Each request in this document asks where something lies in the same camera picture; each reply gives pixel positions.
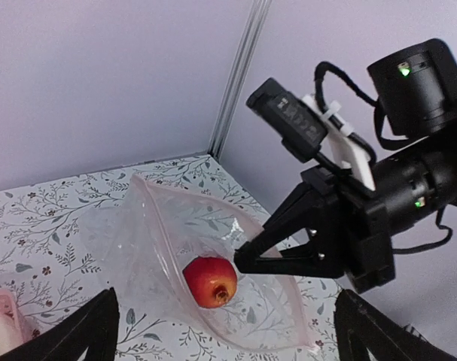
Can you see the clear zip top bag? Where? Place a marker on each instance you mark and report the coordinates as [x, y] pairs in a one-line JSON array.
[[169, 252]]

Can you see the floral patterned table mat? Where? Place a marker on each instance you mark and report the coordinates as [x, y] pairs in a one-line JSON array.
[[49, 271]]

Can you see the right aluminium frame post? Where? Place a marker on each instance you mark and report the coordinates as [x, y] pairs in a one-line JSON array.
[[238, 72]]

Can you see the white eggplant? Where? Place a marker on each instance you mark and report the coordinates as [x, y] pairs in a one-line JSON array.
[[10, 336]]

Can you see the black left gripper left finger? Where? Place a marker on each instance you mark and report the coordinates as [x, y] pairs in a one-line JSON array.
[[90, 333]]

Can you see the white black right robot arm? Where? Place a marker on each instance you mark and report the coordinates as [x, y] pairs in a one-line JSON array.
[[417, 96]]

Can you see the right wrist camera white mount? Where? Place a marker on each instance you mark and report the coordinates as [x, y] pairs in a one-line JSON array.
[[308, 133]]

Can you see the pink plastic basket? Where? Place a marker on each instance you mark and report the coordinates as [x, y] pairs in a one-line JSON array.
[[9, 307]]

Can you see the red pomegranate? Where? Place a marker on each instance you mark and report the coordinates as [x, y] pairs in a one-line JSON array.
[[211, 280]]

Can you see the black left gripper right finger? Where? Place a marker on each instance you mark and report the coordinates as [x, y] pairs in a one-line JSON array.
[[363, 331]]

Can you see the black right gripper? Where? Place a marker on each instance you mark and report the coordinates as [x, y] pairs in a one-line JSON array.
[[353, 231]]

